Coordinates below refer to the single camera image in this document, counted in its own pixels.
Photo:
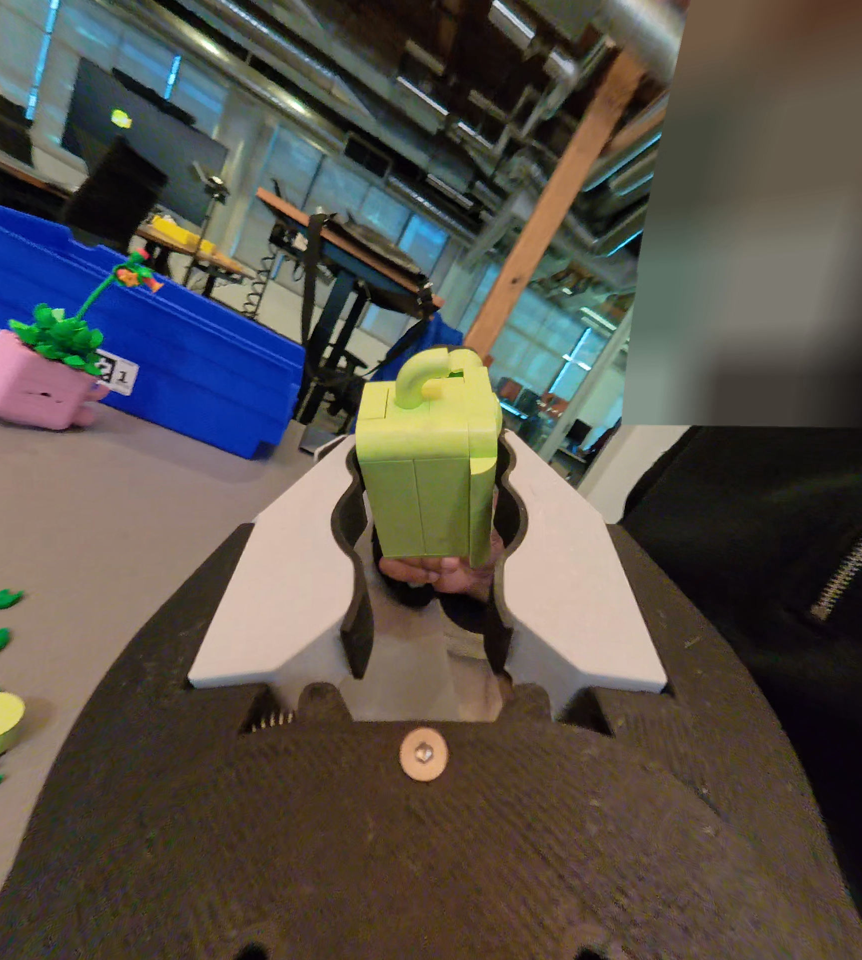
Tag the lime green brick pot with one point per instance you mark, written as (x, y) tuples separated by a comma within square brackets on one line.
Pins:
[(423, 480)]

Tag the wooden-top standing desk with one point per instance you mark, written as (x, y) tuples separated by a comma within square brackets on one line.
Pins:
[(348, 255)]

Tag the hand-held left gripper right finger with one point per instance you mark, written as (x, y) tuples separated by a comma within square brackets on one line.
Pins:
[(581, 592)]

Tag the black monitor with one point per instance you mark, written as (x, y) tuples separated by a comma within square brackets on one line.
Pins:
[(145, 142)]

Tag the blue storage bin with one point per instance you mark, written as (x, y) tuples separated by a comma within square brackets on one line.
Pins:
[(198, 367)]

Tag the wooden ceiling beam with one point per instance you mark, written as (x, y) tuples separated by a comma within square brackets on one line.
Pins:
[(558, 202)]

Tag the blue hanging jacket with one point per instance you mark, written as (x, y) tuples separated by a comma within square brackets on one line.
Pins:
[(416, 341)]

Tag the person's right hand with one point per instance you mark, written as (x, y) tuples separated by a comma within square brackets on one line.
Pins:
[(438, 574)]

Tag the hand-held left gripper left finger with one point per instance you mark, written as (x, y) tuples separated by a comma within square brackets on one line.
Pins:
[(281, 592)]

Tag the silver duct pipes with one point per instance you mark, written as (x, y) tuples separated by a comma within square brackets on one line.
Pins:
[(401, 90)]

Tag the pink brick pot with plant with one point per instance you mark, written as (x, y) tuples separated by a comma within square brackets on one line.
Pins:
[(33, 375)]

